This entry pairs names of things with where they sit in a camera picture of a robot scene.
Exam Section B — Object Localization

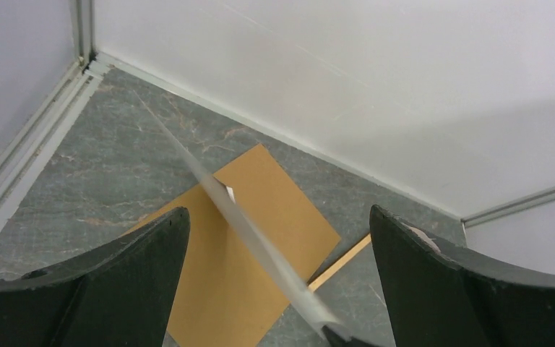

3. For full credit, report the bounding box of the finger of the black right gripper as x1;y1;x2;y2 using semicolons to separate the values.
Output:
322;325;377;347

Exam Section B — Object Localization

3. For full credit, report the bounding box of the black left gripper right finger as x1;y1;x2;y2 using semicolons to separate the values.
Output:
369;205;555;346

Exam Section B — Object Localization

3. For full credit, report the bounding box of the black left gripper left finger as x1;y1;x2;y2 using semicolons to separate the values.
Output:
0;207;191;346

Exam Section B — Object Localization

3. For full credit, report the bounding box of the printed photo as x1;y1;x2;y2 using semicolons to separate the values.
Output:
145;106;350;340

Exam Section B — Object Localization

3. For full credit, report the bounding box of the wooden picture frame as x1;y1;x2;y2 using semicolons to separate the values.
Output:
308;234;371;291

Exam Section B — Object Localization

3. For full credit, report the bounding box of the brown backing board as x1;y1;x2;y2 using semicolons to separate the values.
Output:
124;143;342;347

